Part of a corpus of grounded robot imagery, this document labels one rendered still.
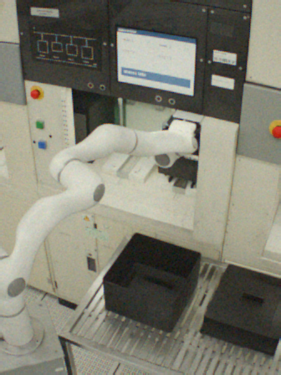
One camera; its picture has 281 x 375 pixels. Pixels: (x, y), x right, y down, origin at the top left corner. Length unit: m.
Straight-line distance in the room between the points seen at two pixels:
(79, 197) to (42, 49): 0.66
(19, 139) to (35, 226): 0.75
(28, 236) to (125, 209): 0.70
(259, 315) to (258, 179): 0.49
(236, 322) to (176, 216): 0.59
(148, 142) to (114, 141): 0.18
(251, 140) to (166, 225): 0.58
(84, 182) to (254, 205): 0.67
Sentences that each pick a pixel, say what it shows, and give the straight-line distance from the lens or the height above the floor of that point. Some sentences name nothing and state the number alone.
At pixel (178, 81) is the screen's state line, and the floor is 1.51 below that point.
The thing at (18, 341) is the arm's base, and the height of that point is 0.80.
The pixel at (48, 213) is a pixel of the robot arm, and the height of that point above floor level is 1.26.
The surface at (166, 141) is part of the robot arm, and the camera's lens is 1.79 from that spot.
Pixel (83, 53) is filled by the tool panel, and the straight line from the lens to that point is 1.85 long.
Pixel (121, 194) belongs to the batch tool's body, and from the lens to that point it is 2.23.
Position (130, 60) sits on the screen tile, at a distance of 1.76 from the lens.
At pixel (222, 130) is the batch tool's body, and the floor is 1.39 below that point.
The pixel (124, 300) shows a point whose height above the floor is 0.86.
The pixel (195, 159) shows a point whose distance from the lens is 2.12.
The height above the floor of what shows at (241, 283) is 0.86.
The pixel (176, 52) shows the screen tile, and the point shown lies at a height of 1.62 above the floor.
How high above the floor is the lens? 2.27
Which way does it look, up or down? 38 degrees down
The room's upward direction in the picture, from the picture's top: straight up
